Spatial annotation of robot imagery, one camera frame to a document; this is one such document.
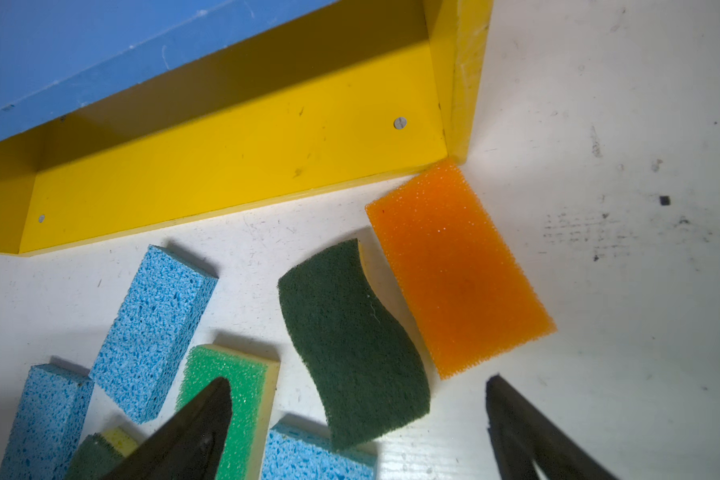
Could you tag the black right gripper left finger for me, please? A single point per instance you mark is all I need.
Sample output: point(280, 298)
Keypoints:
point(190, 445)

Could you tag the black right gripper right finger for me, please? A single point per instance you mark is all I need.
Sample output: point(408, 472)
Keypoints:
point(525, 442)

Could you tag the blue sponge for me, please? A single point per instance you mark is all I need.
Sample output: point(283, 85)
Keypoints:
point(47, 427)
point(293, 453)
point(139, 358)

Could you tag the yellow shelf with coloured boards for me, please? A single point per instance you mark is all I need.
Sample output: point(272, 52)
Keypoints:
point(121, 116)

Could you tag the dark green wavy sponge left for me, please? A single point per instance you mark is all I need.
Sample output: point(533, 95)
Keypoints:
point(100, 453)

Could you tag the dark green wavy sponge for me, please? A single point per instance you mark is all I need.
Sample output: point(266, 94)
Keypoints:
point(100, 453)
point(368, 373)

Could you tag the orange sponge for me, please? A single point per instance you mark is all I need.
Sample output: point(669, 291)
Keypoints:
point(470, 299)

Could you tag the dark green wavy sponge right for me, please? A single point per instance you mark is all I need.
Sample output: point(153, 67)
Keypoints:
point(368, 373)

